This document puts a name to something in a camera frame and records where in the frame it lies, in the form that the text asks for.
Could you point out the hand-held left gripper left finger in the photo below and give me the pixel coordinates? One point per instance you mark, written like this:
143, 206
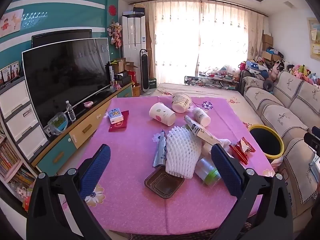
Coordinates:
96, 172

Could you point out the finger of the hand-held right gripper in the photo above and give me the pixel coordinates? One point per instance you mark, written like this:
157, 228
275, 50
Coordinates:
312, 141
316, 130

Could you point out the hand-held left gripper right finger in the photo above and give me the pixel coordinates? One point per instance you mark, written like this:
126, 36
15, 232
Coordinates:
226, 172

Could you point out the green label plastic bottle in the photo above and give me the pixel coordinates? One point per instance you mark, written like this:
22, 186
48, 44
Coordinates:
207, 171

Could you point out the red snack wrapper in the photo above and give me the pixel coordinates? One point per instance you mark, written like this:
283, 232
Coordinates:
241, 150

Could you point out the yellow-rimmed trash bin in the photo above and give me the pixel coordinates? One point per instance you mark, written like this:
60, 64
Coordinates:
265, 140

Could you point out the long white carton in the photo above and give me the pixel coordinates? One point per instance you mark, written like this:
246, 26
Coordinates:
197, 130

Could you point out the white foam fruit net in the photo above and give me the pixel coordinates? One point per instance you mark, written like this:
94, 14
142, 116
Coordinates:
180, 150

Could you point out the white plastic bottle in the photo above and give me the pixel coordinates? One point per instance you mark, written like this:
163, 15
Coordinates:
201, 116

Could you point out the brown plastic tray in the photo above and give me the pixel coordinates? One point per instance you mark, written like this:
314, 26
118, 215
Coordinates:
162, 183

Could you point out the silver blue snack wrapper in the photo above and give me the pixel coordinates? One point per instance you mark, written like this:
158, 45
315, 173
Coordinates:
160, 152

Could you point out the white instant noodle cup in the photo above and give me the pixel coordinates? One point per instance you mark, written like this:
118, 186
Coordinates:
181, 101

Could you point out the white pink-dotted paper cup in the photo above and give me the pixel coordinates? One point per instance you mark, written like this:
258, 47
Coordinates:
161, 112

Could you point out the clear plastic bag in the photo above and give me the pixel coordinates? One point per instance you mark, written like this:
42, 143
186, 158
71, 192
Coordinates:
313, 166

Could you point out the beige sofa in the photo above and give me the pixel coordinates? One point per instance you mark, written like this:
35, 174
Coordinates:
282, 115

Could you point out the teal and yellow television cabinet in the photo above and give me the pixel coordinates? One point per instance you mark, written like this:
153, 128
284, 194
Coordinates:
82, 130

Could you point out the pink floral tablecloth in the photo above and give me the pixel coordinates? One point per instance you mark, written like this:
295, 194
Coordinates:
130, 205

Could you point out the red booklet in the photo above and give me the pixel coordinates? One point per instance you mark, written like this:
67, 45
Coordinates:
120, 127

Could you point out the pile of plush toys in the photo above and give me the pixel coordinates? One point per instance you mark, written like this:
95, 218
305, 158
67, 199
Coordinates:
300, 72

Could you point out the blue tissue pack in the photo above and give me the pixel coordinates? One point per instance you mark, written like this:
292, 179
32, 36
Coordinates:
116, 115

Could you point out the plastic bag of greens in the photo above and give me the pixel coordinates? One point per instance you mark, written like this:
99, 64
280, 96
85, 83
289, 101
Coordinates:
58, 123

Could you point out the floral bed sheet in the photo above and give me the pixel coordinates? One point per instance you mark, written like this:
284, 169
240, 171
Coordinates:
240, 110

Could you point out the clear water bottle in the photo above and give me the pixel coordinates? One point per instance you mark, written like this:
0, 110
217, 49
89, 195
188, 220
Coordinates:
70, 112

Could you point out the grey round cushion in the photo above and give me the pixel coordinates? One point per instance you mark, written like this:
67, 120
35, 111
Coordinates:
268, 85

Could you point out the small pink object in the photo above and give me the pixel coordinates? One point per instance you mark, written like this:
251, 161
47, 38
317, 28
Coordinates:
88, 104

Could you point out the shelf of books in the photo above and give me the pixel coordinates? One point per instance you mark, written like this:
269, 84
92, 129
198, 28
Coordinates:
10, 160

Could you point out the blue star plush toy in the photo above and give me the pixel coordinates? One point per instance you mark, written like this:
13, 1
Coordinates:
255, 67

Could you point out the cluttered glass coffee table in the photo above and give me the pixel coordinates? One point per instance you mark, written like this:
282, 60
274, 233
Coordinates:
212, 80

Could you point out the large flat television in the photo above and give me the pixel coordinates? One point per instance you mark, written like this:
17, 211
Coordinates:
65, 80

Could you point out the black tube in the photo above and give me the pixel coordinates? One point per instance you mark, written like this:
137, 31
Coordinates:
111, 74

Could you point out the red box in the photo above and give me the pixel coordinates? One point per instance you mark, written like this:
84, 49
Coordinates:
131, 77

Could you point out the stack of cardboard boxes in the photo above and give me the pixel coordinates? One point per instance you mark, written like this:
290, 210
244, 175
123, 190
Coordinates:
267, 40

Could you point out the dark green box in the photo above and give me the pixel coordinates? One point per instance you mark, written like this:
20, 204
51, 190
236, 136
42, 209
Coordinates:
153, 83

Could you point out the white plastic drawer unit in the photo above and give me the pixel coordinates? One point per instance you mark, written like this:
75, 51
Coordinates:
15, 100

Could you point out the open cardboard box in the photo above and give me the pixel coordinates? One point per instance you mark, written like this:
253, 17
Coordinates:
130, 66

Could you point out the black tower fan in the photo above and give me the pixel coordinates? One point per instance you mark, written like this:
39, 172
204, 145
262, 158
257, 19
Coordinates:
145, 67

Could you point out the framed photo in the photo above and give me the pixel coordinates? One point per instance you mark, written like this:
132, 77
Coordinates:
10, 72

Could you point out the smaller black television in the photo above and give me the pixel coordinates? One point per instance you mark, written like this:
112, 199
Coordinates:
62, 36

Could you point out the hanging flower decoration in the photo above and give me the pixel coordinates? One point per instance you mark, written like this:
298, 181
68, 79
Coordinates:
115, 31

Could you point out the white standing air conditioner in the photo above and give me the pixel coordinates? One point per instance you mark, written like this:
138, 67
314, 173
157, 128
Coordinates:
133, 35

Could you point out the beige sheer curtain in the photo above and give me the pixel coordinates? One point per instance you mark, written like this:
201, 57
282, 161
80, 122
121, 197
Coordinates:
175, 30

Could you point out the dark flat box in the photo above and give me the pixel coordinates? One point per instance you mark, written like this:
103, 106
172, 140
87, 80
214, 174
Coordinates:
138, 10

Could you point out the framed wall poster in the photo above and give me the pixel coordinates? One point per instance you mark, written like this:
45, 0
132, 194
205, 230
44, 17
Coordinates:
315, 37

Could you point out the red round wall decoration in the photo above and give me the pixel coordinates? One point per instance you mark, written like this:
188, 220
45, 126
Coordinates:
112, 10

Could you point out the cartoon wall poster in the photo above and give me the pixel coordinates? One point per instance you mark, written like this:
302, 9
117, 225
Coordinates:
11, 22

